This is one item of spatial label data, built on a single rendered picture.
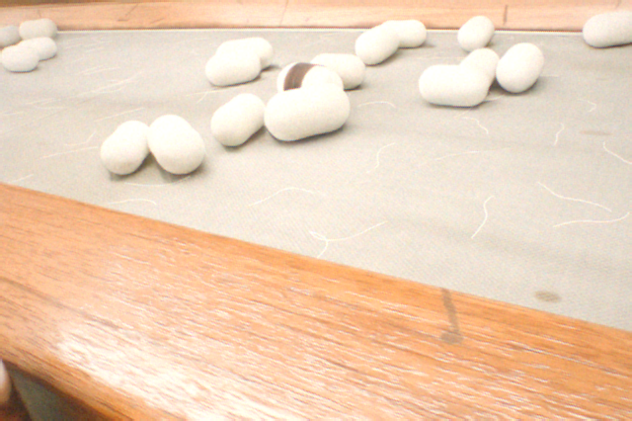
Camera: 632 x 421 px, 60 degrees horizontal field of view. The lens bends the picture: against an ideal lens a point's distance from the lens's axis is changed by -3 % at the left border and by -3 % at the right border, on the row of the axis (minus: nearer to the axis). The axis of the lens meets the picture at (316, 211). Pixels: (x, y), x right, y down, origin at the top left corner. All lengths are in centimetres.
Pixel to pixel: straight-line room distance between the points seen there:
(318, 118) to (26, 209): 12
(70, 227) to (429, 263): 10
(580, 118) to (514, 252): 11
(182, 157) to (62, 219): 7
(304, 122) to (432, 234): 9
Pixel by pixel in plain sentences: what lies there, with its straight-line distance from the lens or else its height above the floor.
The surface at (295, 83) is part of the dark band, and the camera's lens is 28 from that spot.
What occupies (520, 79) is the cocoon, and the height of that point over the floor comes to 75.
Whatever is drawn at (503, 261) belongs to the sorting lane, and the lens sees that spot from 16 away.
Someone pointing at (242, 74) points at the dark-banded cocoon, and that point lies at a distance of 34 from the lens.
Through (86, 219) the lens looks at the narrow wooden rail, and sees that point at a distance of 17.
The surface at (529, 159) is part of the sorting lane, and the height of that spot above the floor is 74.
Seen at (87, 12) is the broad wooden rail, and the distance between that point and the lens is 68.
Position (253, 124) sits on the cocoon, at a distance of 25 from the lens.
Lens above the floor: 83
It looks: 29 degrees down
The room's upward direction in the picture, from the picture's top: 8 degrees counter-clockwise
